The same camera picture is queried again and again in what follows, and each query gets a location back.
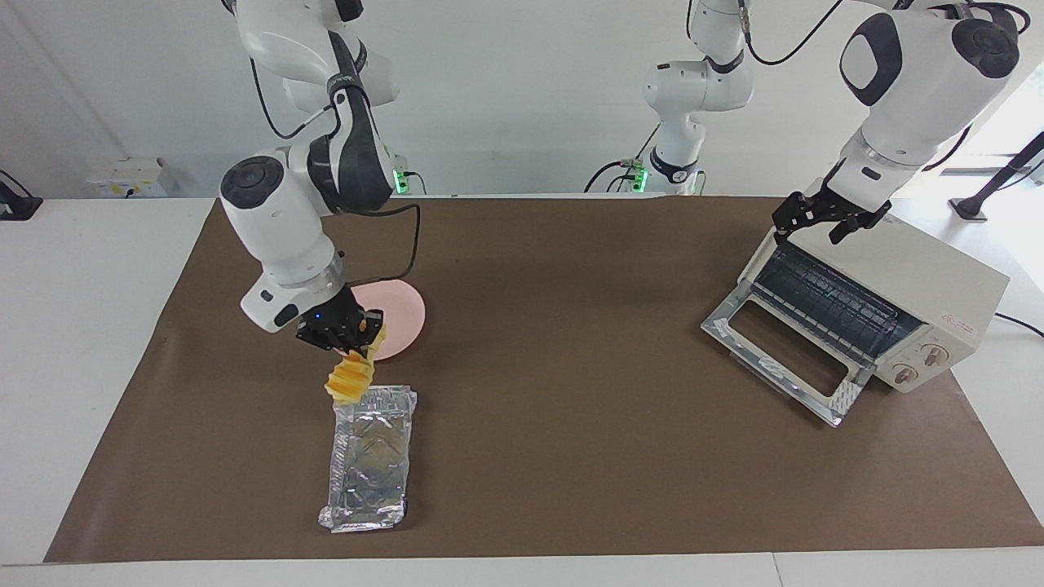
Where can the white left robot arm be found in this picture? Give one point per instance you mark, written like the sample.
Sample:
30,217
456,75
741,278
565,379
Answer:
922,81

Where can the aluminium foil tray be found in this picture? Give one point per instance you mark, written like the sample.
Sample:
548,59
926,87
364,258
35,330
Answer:
371,465

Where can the black angled stand pole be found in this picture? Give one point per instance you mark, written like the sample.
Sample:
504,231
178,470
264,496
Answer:
971,208

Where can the white toaster oven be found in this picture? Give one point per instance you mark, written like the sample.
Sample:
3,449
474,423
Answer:
913,269

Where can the pink round plate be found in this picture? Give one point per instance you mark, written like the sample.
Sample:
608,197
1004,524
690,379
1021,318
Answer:
404,314

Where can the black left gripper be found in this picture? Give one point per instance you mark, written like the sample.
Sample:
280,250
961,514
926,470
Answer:
832,204

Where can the glass oven door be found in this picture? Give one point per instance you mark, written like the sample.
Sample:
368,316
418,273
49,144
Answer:
767,367

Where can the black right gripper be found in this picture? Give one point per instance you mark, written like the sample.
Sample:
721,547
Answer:
330,322

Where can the white wall socket box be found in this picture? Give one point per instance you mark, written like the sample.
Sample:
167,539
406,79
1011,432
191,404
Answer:
130,175

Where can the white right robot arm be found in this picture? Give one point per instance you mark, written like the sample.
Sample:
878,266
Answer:
277,220

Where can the black low stand foot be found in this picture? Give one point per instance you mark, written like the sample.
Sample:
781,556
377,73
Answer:
20,208

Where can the brown paper table mat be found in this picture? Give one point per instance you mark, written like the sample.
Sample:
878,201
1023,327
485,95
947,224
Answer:
571,448

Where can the yellow sliced bread loaf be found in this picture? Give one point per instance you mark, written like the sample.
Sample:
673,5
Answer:
349,381

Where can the beige oven knob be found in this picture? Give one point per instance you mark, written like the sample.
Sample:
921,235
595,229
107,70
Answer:
935,354
905,374

